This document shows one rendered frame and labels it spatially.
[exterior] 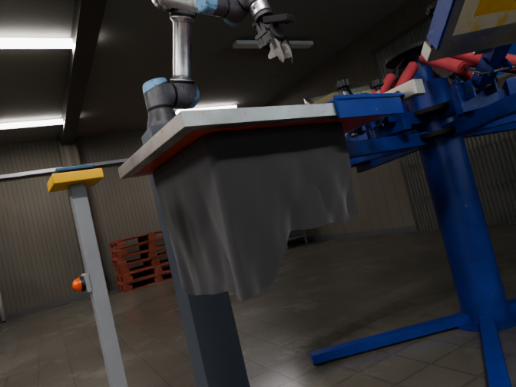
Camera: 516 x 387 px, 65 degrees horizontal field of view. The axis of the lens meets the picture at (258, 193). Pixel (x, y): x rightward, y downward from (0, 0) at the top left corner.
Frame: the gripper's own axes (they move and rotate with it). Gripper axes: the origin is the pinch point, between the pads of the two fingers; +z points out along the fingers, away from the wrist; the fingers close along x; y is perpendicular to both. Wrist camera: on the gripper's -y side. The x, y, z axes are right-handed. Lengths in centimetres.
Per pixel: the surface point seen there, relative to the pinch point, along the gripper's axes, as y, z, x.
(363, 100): -23.3, 30.8, 9.0
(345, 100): -21.7, 29.5, 16.6
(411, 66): -20, 12, -61
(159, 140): 7, 24, 63
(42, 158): 645, -235, -168
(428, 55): -37.4, 22.0, -21.2
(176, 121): -5, 25, 66
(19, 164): 657, -233, -132
